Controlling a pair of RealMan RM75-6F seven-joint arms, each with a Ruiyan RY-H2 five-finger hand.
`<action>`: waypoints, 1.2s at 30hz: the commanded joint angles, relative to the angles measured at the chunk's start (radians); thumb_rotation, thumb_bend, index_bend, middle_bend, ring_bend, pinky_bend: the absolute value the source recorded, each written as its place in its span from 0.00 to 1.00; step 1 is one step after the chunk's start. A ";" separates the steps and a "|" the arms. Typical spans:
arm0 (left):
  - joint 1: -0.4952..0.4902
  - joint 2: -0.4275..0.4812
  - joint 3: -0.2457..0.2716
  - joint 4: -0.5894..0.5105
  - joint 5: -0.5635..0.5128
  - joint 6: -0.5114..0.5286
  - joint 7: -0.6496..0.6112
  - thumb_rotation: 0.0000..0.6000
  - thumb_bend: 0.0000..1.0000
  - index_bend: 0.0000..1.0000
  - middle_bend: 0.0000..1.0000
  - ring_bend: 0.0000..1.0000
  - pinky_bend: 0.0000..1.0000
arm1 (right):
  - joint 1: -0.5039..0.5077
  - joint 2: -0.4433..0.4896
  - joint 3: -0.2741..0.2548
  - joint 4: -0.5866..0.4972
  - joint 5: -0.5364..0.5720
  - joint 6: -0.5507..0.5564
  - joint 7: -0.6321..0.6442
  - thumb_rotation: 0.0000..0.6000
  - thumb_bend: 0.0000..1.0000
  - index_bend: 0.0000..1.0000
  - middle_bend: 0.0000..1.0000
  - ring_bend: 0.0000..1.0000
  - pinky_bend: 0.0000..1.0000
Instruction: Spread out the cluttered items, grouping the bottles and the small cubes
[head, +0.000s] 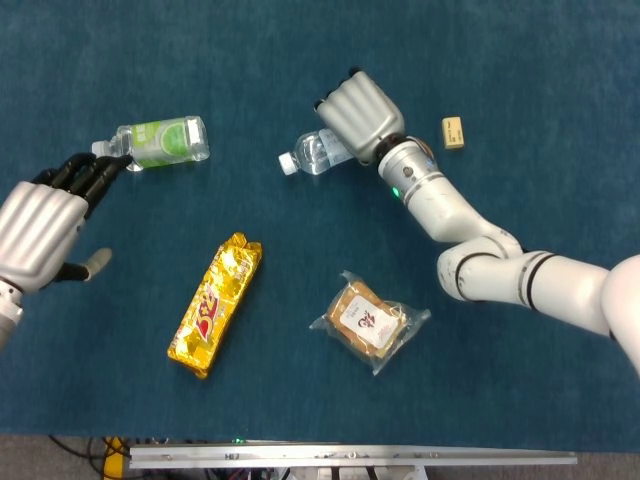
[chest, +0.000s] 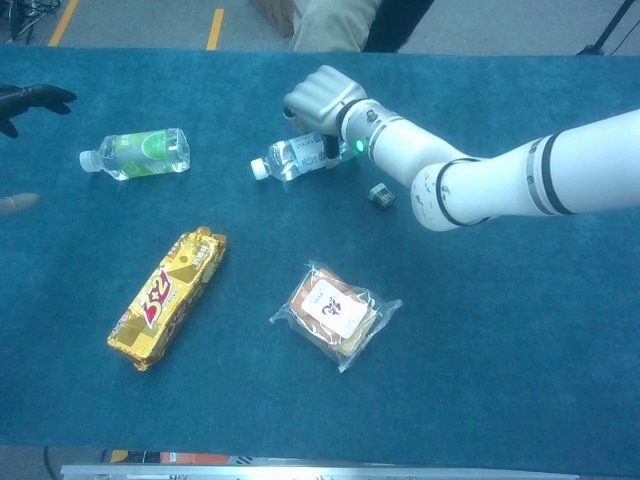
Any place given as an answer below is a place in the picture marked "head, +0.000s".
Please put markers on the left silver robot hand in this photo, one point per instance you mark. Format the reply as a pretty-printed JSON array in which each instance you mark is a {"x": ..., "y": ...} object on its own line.
[{"x": 35, "y": 230}]

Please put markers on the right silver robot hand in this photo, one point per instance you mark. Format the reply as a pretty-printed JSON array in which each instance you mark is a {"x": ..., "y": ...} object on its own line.
[{"x": 360, "y": 112}]

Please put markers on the clear water bottle blue label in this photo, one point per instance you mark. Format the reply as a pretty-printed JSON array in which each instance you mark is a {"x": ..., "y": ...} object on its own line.
[{"x": 312, "y": 152}]

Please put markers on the yellow eraser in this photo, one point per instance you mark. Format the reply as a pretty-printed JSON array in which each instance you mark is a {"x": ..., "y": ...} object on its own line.
[{"x": 453, "y": 133}]

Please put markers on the clear bottle green label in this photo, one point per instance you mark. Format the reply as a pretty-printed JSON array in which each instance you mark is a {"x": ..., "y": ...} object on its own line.
[{"x": 160, "y": 142}]

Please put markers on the gold foil biscuit packet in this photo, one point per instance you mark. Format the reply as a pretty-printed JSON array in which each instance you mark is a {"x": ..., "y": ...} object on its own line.
[{"x": 215, "y": 305}]

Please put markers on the sliced bread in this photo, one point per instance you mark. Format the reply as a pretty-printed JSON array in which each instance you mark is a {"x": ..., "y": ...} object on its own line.
[{"x": 370, "y": 322}]

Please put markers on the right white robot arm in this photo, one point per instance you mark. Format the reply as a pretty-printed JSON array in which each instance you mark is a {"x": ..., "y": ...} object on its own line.
[{"x": 450, "y": 215}]

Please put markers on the robot base with wiring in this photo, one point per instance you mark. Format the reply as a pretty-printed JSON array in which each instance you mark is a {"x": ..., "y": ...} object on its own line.
[{"x": 320, "y": 474}]

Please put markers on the yellow power strip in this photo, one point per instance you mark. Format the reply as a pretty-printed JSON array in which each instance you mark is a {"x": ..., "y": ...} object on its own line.
[{"x": 114, "y": 465}]

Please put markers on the teal table cloth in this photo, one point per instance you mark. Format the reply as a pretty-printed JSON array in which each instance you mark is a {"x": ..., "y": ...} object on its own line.
[{"x": 500, "y": 400}]

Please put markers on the aluminium profile rail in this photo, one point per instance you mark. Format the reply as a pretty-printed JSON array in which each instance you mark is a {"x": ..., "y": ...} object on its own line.
[{"x": 350, "y": 456}]

